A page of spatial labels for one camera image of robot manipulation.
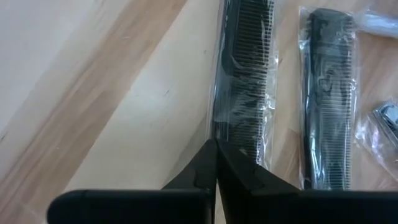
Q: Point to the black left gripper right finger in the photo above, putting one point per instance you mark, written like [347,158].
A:
[295,208]

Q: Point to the bagged black comb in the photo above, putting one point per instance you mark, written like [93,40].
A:
[248,62]
[329,93]

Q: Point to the bagged silver nail clipper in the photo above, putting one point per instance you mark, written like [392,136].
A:
[388,113]

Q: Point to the bagged blue white toothbrush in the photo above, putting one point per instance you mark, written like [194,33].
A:
[379,25]

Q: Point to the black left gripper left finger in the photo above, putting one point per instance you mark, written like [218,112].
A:
[140,208]

